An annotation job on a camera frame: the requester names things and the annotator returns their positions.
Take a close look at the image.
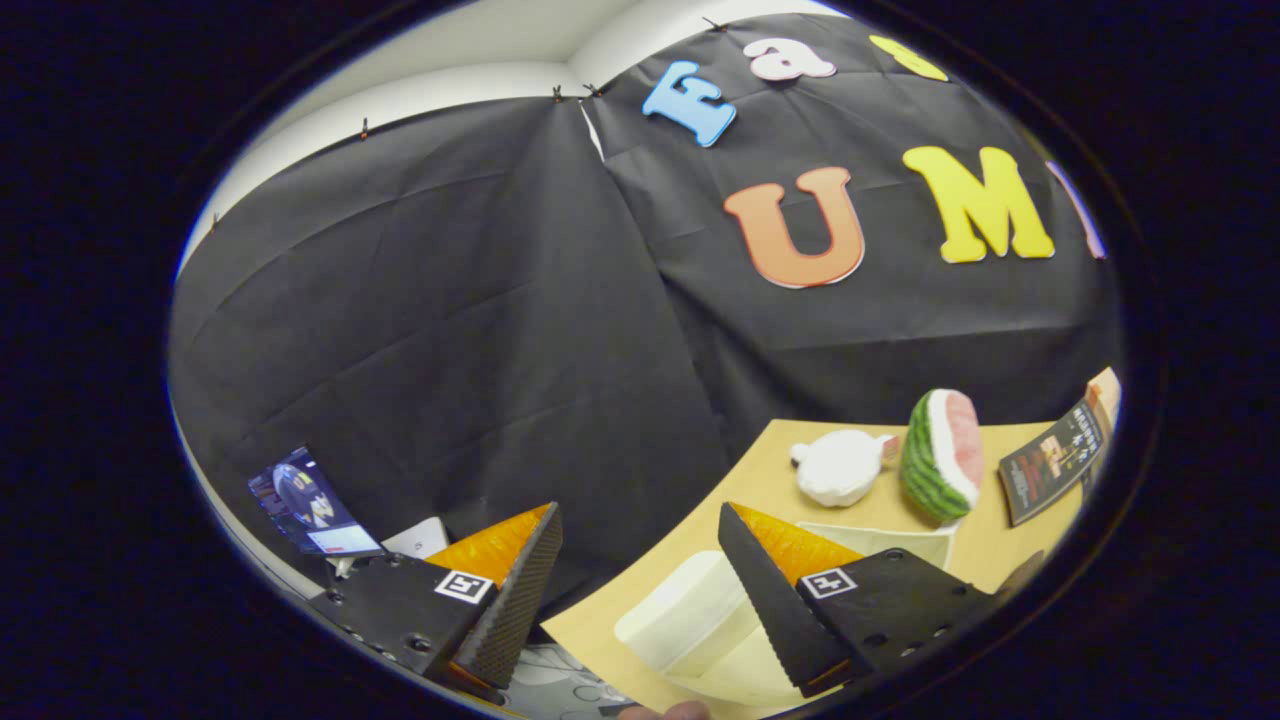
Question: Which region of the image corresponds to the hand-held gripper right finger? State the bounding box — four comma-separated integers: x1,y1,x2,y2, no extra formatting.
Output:
717,502,1001,699

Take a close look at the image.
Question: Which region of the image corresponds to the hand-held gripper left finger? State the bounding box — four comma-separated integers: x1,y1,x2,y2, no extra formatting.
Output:
308,502,564,707

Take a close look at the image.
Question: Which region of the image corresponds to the cream fabric storage box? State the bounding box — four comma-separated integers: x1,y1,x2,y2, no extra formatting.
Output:
613,520,958,707

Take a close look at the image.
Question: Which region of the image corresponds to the white flat object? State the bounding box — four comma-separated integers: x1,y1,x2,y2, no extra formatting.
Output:
385,517,451,561

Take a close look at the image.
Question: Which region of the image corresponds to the white plush toy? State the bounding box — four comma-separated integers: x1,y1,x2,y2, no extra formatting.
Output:
790,428,901,509

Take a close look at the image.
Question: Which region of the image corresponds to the watermelon slice plush toy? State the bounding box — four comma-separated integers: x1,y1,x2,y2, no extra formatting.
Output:
898,388,986,526

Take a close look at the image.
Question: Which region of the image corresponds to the black backdrop cloth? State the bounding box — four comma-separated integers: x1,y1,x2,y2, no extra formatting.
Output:
168,10,1126,621

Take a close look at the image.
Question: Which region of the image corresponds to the black cover book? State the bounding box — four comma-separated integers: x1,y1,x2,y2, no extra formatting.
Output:
997,398,1106,528

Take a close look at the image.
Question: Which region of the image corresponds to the tan cover book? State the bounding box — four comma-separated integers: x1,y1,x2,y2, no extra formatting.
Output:
1085,367,1122,471

